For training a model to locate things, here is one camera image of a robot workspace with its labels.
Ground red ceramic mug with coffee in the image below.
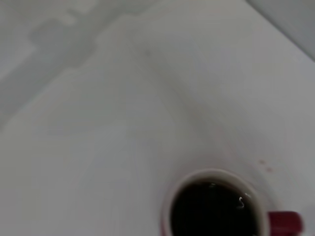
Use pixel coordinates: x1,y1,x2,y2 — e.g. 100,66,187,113
159,168,305,236

